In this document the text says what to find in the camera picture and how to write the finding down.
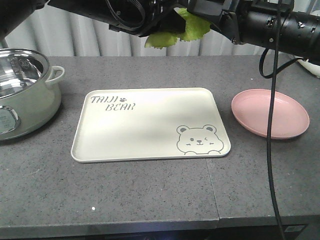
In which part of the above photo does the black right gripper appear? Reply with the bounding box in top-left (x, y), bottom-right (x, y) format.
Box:
top-left (187, 0), bottom-right (248, 45)

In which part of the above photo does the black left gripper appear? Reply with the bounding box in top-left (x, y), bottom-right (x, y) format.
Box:
top-left (105, 0), bottom-right (186, 37)

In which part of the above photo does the green lettuce leaf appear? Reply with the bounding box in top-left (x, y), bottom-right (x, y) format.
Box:
top-left (144, 8), bottom-right (211, 49)

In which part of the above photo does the cream bear serving tray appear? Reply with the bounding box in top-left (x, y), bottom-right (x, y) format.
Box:
top-left (71, 87), bottom-right (231, 163)

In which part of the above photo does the pink round plate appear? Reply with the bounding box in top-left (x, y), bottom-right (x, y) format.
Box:
top-left (231, 89), bottom-right (310, 140)

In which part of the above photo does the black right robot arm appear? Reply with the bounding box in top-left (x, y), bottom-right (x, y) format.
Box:
top-left (187, 0), bottom-right (320, 65)

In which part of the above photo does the green electric cooking pot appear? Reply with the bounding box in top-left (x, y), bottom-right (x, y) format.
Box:
top-left (0, 48), bottom-right (65, 141)

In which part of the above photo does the black disinfection cabinet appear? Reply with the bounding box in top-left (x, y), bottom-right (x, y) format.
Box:
top-left (84, 223), bottom-right (308, 240)

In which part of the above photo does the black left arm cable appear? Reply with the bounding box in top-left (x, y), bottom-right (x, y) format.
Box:
top-left (104, 0), bottom-right (146, 29)

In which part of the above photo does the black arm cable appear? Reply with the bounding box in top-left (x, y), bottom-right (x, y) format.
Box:
top-left (104, 0), bottom-right (146, 29)
top-left (258, 0), bottom-right (304, 240)

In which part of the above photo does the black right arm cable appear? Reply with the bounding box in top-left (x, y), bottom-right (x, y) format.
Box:
top-left (258, 0), bottom-right (304, 240)

